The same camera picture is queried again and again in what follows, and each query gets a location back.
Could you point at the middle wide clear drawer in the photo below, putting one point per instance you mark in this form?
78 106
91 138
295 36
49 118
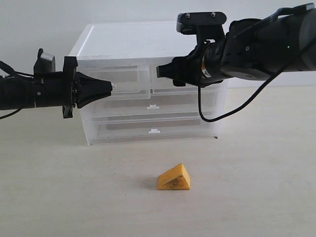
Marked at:
161 104

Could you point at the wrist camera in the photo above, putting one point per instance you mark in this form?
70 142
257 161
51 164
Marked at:
45 62
201 23

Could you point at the bottom wide clear drawer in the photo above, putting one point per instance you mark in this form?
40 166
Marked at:
100 132

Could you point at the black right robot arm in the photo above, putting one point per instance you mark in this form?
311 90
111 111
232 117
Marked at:
252 49

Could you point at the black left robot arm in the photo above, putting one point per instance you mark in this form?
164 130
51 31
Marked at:
17 90

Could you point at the yellow wedge block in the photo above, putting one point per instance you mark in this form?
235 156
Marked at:
177 178

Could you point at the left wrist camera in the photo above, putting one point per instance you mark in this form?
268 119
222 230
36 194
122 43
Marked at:
45 62

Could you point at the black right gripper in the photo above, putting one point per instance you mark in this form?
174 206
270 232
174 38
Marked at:
201 67

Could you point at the white plastic drawer cabinet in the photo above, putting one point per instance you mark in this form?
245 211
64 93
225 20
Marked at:
143 44

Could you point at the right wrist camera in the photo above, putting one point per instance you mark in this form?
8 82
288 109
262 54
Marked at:
201 23

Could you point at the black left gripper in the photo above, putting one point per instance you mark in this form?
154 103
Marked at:
56 88

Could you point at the wide clear drawer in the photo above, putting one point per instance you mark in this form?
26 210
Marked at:
100 132
161 104

